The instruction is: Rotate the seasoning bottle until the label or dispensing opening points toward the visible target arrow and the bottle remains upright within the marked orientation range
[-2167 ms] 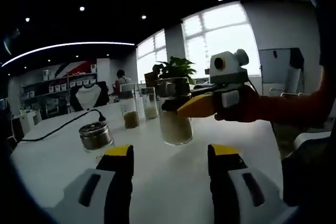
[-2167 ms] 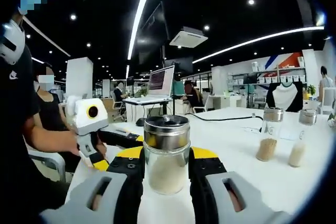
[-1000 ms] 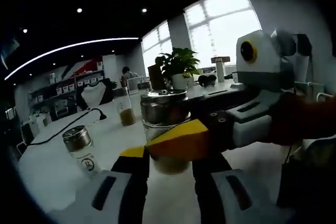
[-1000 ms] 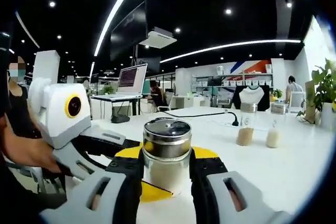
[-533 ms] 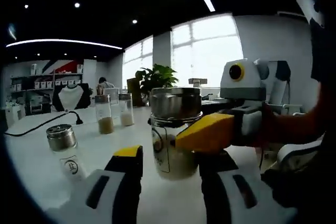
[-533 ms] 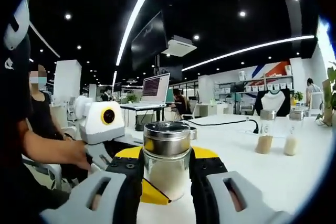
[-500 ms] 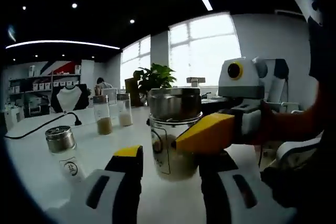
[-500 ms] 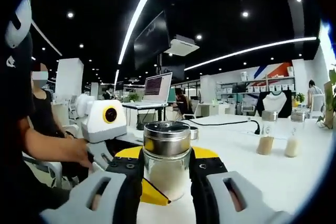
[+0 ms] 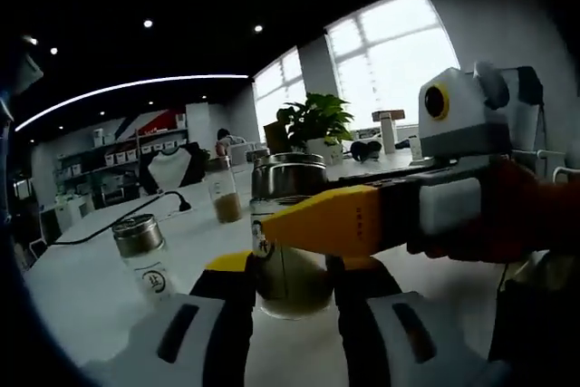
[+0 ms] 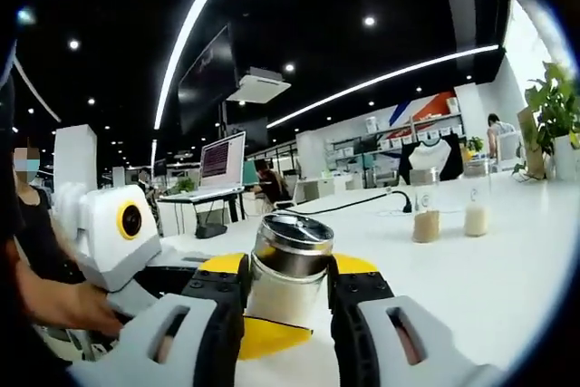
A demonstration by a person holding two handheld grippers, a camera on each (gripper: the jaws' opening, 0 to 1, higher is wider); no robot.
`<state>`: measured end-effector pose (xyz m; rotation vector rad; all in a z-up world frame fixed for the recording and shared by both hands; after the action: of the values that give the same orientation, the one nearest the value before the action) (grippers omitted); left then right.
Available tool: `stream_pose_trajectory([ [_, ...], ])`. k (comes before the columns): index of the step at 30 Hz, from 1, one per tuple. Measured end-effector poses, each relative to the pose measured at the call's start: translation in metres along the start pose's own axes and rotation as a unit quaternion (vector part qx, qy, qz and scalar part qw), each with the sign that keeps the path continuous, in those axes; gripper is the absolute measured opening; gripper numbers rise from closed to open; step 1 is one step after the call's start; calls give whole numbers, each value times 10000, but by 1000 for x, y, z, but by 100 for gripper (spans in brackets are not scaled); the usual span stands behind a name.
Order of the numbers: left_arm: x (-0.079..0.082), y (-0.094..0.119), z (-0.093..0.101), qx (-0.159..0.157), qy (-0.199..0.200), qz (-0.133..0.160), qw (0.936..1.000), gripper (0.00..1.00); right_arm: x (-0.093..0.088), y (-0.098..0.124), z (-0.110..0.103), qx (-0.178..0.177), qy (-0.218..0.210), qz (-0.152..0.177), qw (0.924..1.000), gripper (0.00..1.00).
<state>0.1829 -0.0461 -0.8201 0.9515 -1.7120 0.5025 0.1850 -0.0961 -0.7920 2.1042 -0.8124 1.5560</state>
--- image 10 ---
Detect open laptop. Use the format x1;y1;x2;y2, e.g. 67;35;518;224
188;131;248;201

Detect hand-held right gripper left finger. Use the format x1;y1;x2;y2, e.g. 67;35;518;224
67;252;252;387

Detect white plant pot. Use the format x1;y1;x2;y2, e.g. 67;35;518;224
553;133;580;181

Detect short seasoning bottle cream granules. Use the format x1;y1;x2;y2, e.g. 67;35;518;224
244;213;335;330

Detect tall seasoning bottle brown powder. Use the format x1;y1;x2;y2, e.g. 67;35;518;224
410;167;441;244

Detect curved ceiling light strip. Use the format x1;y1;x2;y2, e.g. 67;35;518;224
266;44;500;130

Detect brown paper bag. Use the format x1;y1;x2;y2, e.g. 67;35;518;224
517;108;546;179

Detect group of ceiling spotlights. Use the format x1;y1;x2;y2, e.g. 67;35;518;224
67;0;475;107

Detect standing desk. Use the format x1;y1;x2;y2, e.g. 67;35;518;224
158;187;255;226

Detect white pillar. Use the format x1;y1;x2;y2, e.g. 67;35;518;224
53;123;99;193

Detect black pouch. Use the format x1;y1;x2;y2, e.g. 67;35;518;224
195;222;228;240

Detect tall seasoning bottle white grains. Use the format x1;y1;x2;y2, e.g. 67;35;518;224
461;159;494;238

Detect green leafy plant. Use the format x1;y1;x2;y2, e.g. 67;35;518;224
524;62;580;157

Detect black hanging screen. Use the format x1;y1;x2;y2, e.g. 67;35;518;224
178;24;237;135

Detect black power cable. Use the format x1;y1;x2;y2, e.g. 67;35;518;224
270;189;409;217

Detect straight ceiling light strip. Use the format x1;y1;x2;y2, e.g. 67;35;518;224
152;0;246;131

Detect white office chair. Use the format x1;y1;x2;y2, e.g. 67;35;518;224
496;131;523;173

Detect person's left hand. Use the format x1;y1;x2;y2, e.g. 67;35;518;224
53;280;126;338

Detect ceiling air conditioner unit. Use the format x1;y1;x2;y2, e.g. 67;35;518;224
225;67;292;103

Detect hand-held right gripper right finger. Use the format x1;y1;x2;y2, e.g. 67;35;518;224
327;254;502;387

